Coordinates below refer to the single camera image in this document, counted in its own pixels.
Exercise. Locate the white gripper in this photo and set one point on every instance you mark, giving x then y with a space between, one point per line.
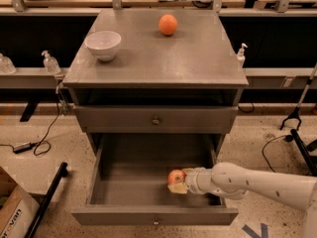
194 180

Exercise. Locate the red apple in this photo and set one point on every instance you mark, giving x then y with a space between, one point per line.
176 176

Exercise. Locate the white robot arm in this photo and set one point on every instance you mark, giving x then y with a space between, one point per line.
231 181

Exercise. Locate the open grey middle drawer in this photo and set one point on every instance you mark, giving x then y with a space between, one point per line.
129 182

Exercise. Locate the grey wooden drawer cabinet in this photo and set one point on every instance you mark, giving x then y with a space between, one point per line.
195 67

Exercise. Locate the closed grey top drawer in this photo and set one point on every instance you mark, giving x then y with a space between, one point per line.
155 119

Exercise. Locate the black metal bar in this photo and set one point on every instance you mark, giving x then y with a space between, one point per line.
61 173

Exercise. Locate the black stand leg right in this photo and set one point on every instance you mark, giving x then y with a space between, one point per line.
306 152

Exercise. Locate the white pump bottle right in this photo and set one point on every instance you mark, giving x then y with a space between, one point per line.
241 54

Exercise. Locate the orange fruit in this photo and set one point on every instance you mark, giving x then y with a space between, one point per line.
167 24

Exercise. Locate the white ceramic bowl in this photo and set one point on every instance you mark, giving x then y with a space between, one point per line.
104 45

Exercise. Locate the cardboard box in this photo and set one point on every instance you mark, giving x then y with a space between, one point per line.
18 208

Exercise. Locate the clear pump bottle left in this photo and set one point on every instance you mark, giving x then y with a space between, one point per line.
50 63

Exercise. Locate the black power adapter with cable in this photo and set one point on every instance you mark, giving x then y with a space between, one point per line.
28 112

